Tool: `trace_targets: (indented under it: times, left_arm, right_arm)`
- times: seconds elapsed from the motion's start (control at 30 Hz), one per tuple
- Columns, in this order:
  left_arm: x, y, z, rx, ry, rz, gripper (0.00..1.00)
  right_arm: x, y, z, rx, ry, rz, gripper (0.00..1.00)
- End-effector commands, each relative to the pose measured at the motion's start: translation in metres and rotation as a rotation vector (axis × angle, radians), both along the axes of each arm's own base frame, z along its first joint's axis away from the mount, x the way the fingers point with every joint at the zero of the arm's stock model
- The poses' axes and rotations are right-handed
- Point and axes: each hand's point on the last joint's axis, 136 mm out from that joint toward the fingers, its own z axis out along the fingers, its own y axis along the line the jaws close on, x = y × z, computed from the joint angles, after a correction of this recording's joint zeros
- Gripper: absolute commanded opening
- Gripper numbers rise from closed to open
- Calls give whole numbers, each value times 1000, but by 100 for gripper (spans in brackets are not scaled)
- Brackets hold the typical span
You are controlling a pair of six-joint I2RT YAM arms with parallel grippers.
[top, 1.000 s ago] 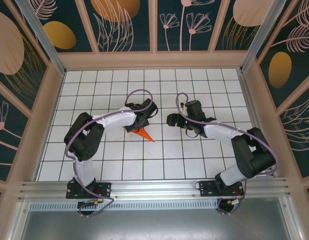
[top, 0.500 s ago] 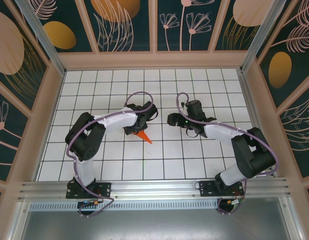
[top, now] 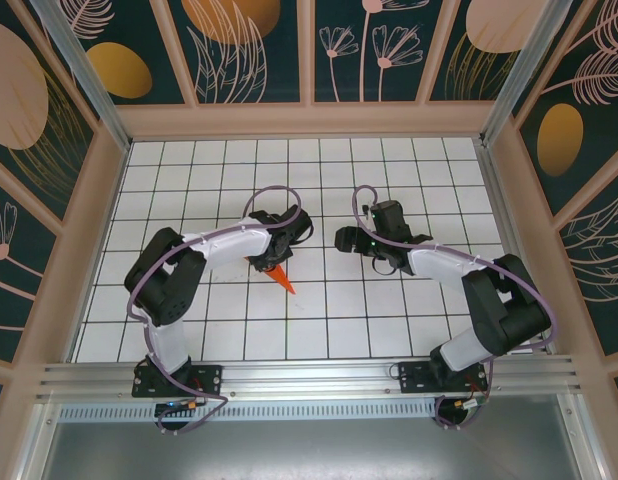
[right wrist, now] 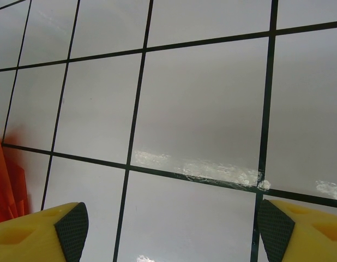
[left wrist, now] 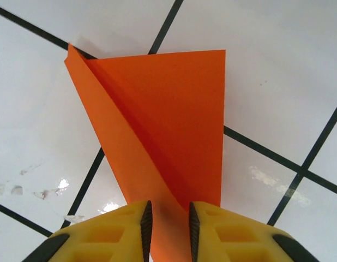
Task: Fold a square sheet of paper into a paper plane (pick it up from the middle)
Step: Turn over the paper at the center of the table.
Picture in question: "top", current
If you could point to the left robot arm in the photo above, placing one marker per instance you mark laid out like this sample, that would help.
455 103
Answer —
164 290

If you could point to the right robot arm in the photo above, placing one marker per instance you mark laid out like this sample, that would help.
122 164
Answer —
509 315

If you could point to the small black circuit board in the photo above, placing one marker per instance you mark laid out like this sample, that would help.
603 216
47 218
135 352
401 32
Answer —
171 406

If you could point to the grey metal shelf plate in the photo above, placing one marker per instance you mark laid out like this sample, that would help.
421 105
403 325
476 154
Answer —
309 450

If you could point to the aluminium table side rail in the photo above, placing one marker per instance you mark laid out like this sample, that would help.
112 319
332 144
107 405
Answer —
506 225

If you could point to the long aluminium mounting rail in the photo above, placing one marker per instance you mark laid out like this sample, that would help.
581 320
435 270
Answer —
309 372

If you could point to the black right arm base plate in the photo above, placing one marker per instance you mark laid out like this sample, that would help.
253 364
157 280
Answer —
414 377

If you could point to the pink flowers wall panel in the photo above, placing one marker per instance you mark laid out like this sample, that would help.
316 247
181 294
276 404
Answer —
349 50

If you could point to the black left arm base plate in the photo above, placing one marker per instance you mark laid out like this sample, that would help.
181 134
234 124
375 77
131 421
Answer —
209 380

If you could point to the orange circle leaves wall panel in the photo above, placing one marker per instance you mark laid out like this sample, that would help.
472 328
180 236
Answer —
229 50

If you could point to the yellow oval feather wall panel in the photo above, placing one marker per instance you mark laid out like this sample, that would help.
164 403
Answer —
564 130

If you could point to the aluminium corner post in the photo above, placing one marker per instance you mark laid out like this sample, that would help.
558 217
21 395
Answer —
76 65
529 65

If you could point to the pink leaf outline wall panel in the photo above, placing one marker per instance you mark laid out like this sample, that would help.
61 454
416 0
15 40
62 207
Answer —
599 260

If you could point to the pink circle wall panel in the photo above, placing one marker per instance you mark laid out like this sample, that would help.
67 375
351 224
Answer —
489 30

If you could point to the single flower wall panel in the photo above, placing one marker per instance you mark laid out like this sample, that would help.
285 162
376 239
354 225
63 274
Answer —
14 260

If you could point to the aluminium side frame bar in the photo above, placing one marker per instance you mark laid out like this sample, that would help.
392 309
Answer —
39 445
584 445

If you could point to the large pink oval wall panel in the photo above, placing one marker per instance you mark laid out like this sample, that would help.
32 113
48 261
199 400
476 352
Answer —
19 90

